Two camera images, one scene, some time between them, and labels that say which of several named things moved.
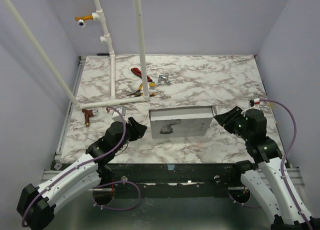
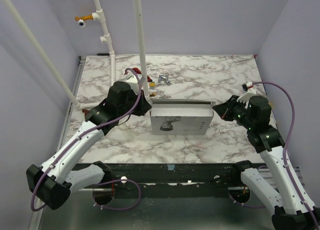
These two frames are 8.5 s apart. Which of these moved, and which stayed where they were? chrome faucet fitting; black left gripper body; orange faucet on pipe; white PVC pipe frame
Moved: black left gripper body
Stayed: white PVC pipe frame; chrome faucet fitting; orange faucet on pipe
